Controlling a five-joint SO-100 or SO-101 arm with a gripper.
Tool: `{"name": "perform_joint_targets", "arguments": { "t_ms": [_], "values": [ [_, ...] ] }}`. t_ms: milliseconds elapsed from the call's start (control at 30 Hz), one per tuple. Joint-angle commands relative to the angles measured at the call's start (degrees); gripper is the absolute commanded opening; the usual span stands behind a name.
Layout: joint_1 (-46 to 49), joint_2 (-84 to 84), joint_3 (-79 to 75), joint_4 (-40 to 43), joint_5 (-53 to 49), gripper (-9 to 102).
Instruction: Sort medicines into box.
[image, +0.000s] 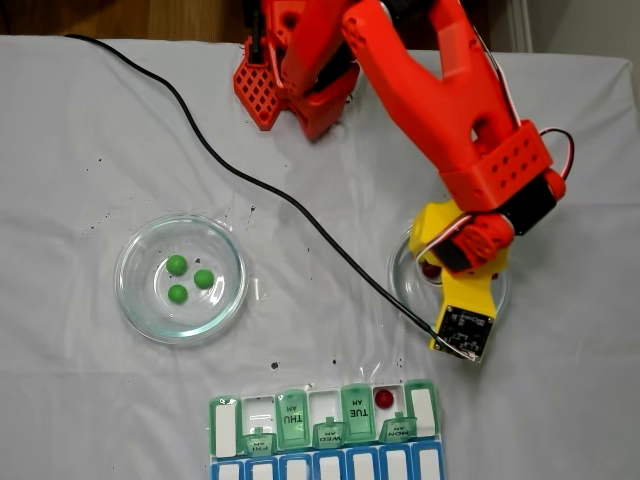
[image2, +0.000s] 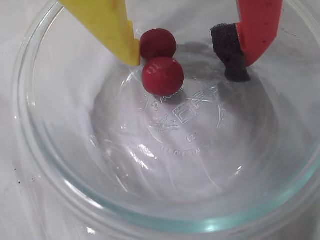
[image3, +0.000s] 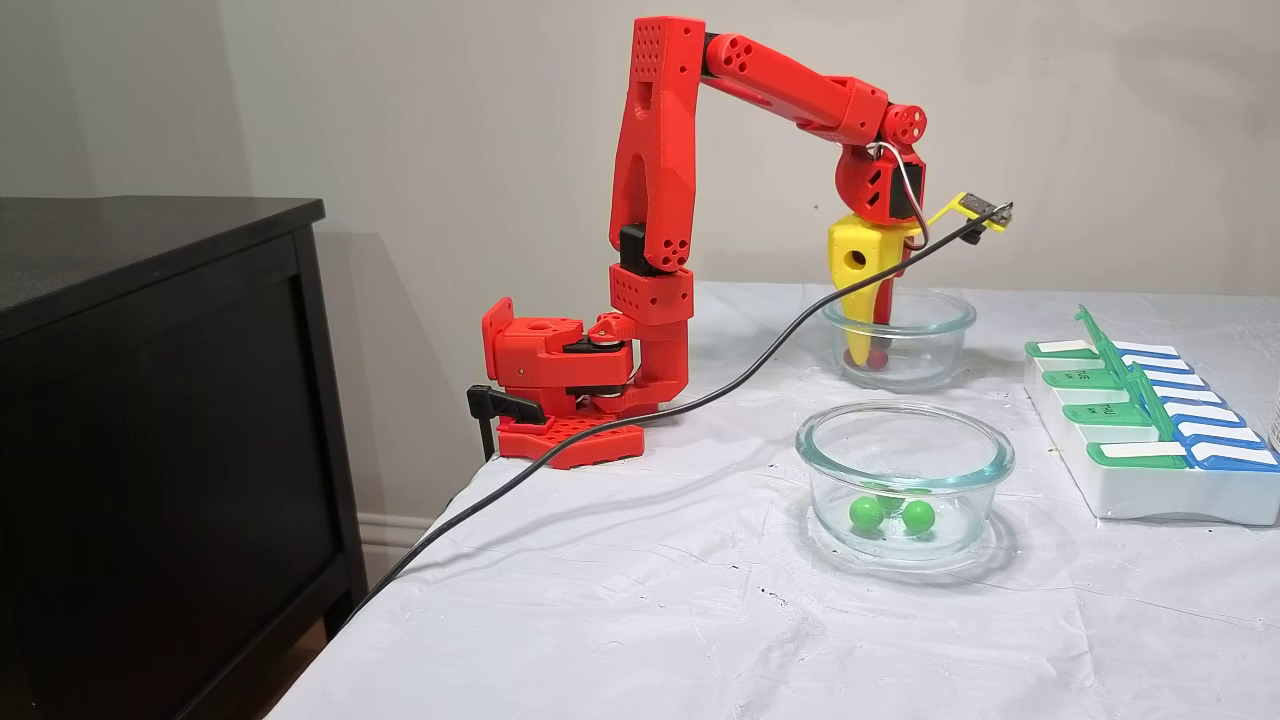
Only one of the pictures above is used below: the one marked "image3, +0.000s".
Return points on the red ball pill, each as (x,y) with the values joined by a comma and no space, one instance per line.
(879,359)

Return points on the weekly pill organizer box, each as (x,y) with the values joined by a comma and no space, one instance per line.
(1150,495)

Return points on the glass bowl for red balls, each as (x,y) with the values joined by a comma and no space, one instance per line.
(945,340)

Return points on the glass bowl for green balls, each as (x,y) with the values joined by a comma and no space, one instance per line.
(830,470)

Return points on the green ball pill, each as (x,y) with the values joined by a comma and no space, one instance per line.
(890,499)
(918,516)
(866,513)

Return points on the black table clamp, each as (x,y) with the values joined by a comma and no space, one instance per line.
(500,403)

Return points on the white tablecloth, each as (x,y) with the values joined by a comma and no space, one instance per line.
(650,620)

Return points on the black wooden cabinet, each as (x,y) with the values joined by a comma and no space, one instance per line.
(150,450)

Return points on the white wall baseboard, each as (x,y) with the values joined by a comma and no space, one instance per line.
(385,535)

